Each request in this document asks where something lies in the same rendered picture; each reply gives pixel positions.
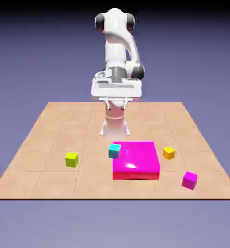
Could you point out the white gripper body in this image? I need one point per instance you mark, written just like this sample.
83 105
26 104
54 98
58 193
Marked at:
116 90

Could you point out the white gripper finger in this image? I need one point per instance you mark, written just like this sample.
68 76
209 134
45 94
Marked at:
123 104
108 103

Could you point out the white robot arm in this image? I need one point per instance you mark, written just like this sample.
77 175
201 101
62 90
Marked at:
115 38

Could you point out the small cyan cube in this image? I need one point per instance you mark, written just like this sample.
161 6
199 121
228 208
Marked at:
114 151

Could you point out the small orange cube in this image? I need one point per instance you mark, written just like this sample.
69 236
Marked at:
168 152

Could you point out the small yellow-green cube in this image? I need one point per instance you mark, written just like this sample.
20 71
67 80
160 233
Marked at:
71 159

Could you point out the small magenta cube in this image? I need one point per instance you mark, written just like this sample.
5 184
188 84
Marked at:
189 180

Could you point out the large magenta box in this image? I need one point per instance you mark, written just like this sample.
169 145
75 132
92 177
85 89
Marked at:
135 159

